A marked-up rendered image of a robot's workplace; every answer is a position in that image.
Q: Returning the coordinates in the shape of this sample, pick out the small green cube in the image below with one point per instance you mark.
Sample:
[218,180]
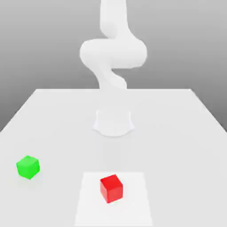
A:
[28,167]

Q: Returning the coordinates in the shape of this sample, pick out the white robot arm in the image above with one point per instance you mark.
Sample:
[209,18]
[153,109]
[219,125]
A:
[113,53]

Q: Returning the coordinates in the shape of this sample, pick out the small red cube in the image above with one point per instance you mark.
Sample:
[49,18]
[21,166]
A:
[111,188]

